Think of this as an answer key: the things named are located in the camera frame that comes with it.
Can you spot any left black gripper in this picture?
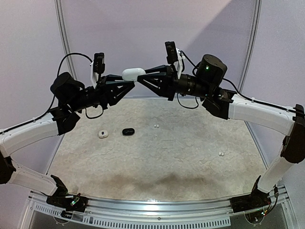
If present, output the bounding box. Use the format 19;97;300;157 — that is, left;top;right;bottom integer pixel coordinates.
69;74;135;112

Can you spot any white oval case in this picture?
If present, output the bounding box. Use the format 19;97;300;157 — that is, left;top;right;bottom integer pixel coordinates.
122;68;146;82

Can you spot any black oval charging case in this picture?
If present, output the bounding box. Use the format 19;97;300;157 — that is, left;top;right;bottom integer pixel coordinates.
122;128;135;136

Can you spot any small white case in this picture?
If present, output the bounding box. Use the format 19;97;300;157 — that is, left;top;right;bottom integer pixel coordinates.
98;130;108;139

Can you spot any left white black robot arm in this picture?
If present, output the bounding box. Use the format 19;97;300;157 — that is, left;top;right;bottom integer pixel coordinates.
0;72;136;207

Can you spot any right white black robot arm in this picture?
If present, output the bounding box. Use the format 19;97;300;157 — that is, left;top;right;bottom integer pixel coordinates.
137;54;305;208

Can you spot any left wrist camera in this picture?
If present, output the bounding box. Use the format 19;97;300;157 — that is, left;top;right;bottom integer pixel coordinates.
90;52;105;86

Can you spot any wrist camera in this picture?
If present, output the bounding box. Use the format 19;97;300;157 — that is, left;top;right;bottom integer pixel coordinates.
165;41;185;79
90;52;105;86

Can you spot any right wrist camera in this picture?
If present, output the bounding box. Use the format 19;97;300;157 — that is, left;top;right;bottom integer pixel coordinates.
165;41;185;79

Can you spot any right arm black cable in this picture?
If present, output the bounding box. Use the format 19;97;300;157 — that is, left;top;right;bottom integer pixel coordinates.
177;50;305;113

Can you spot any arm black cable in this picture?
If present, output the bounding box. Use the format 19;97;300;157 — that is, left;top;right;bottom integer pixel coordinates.
177;50;305;113
0;52;104;134

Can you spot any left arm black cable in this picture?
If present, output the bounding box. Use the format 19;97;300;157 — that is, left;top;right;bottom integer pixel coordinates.
0;52;104;134

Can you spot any left aluminium frame post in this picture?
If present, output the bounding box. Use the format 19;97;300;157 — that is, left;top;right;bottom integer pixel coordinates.
54;0;77;79

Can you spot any aluminium frame post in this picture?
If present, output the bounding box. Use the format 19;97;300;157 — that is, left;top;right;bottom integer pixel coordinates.
54;0;77;79
237;0;262;91

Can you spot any right aluminium frame post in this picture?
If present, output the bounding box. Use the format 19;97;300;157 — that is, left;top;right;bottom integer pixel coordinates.
237;0;262;91

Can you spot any aluminium front rail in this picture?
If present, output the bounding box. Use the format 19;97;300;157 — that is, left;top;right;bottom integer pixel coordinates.
28;184;290;218

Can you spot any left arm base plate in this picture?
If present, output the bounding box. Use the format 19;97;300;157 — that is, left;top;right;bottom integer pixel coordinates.
46;191;89;212

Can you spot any white slotted cable duct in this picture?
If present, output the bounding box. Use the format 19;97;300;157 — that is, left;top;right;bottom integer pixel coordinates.
29;203;232;229

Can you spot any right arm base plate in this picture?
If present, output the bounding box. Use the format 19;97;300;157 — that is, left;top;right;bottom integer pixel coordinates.
230;194;271;213

